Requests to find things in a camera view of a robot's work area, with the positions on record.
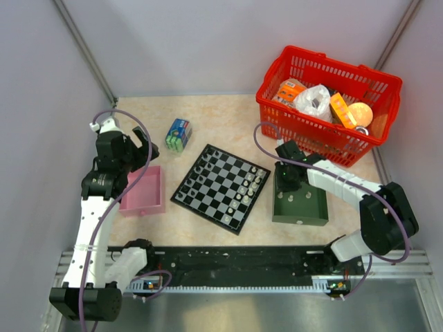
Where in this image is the orange box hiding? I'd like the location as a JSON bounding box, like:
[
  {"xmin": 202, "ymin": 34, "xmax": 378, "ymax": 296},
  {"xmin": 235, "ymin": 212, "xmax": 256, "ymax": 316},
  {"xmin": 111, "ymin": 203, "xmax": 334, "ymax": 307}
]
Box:
[
  {"xmin": 275, "ymin": 78, "xmax": 307, "ymax": 104},
  {"xmin": 329, "ymin": 93, "xmax": 357, "ymax": 129}
]

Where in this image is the orange box left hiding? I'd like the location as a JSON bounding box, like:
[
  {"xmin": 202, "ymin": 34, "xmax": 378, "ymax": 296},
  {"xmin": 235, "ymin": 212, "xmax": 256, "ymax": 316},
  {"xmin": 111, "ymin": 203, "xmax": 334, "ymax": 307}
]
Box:
[{"xmin": 275, "ymin": 78, "xmax": 307, "ymax": 104}]

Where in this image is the blue green sponge pack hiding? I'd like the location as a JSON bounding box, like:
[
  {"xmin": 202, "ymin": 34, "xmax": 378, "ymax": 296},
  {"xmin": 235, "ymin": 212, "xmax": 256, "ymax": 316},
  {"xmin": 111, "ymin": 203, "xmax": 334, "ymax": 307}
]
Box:
[{"xmin": 165, "ymin": 118, "xmax": 193, "ymax": 154}]

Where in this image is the green plastic tray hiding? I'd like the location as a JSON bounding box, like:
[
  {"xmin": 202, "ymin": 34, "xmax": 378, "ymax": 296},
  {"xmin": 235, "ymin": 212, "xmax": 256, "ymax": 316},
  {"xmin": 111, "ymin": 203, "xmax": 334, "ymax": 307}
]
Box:
[{"xmin": 271, "ymin": 172, "xmax": 329, "ymax": 226}]

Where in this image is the pink plastic tray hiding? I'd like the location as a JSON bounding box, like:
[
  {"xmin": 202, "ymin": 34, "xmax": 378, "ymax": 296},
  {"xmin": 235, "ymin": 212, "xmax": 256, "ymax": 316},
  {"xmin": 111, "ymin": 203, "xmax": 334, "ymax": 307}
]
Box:
[{"xmin": 119, "ymin": 165, "xmax": 165, "ymax": 217}]

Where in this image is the orange ball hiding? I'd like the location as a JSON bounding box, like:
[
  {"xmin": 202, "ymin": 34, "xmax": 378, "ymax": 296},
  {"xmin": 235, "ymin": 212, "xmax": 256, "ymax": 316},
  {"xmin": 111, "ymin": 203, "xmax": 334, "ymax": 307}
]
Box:
[{"xmin": 348, "ymin": 102, "xmax": 373, "ymax": 127}]

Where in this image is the black white chess board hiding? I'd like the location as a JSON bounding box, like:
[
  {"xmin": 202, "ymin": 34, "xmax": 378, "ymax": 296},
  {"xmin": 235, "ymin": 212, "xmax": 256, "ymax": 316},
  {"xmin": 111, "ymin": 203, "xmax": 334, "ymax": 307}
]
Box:
[{"xmin": 171, "ymin": 144, "xmax": 271, "ymax": 235}]

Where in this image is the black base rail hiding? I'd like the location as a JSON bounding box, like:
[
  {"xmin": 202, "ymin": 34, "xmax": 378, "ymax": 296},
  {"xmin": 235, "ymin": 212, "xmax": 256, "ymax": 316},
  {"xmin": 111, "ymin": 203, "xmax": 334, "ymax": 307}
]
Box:
[{"xmin": 110, "ymin": 245, "xmax": 364, "ymax": 288}]

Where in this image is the white plastic bag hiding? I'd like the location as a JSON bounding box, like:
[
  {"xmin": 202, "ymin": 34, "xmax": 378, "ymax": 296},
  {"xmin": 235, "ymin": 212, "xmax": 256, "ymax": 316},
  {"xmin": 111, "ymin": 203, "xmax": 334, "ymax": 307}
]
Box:
[{"xmin": 293, "ymin": 84, "xmax": 332, "ymax": 123}]

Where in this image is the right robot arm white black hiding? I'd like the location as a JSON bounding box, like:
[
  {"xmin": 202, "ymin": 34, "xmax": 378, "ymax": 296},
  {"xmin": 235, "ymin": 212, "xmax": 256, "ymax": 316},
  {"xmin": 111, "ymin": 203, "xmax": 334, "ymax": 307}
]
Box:
[{"xmin": 275, "ymin": 139, "xmax": 419, "ymax": 274}]

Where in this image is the red plastic basket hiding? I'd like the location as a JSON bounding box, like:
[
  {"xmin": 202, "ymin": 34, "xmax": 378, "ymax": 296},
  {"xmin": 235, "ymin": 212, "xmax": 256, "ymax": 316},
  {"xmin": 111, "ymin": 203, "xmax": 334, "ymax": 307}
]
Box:
[{"xmin": 256, "ymin": 46, "xmax": 402, "ymax": 167}]

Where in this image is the orange box right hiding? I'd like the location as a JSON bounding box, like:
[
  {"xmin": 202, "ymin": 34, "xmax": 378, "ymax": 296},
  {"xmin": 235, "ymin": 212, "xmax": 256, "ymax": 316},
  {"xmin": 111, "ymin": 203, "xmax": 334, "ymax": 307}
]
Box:
[{"xmin": 329, "ymin": 93, "xmax": 357, "ymax": 129}]

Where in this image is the grey cable duct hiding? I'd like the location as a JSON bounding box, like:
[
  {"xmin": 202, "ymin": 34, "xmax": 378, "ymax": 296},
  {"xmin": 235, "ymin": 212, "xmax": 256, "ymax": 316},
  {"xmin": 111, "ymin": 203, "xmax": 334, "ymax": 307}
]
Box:
[{"xmin": 124, "ymin": 278, "xmax": 350, "ymax": 295}]

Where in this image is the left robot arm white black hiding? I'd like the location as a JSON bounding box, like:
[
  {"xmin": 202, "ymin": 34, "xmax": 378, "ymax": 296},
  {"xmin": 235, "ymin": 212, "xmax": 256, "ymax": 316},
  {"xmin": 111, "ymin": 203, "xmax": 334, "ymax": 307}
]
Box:
[{"xmin": 49, "ymin": 124, "xmax": 159, "ymax": 322}]

